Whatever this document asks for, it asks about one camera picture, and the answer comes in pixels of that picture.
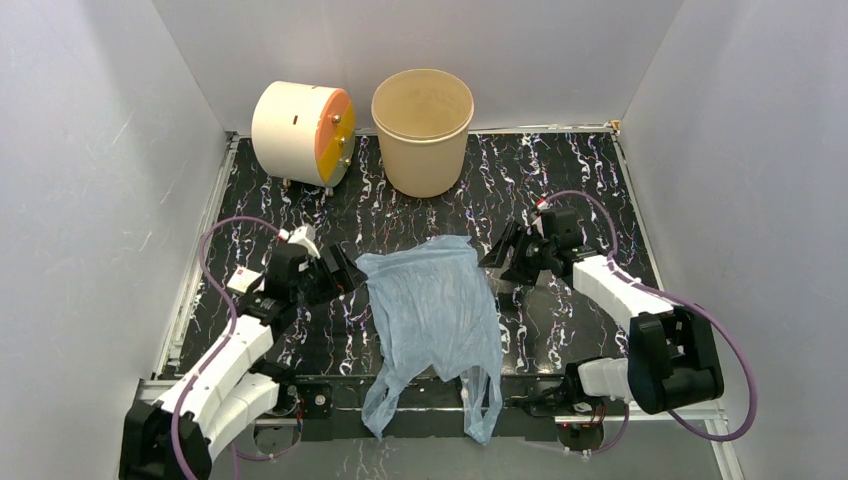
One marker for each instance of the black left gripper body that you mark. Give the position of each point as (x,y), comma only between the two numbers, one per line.
(311,288)

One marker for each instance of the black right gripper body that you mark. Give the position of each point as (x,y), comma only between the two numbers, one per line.
(533,257)

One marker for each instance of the translucent blue plastic trash bag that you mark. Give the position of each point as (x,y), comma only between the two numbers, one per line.
(433,307)

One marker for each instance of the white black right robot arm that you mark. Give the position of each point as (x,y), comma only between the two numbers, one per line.
(671,360)

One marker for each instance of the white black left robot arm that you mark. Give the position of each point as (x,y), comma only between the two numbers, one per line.
(181,433)

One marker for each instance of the white trash bag box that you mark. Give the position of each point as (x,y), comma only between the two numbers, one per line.
(244,281)

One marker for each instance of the beige round trash bin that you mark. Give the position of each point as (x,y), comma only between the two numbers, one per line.
(422,118)

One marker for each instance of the white cylinder with orange face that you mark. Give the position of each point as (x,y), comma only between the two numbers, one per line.
(304,133)

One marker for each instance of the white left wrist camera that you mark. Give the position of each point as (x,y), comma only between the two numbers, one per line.
(303,235)

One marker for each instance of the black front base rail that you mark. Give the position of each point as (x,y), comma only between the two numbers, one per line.
(424,407)

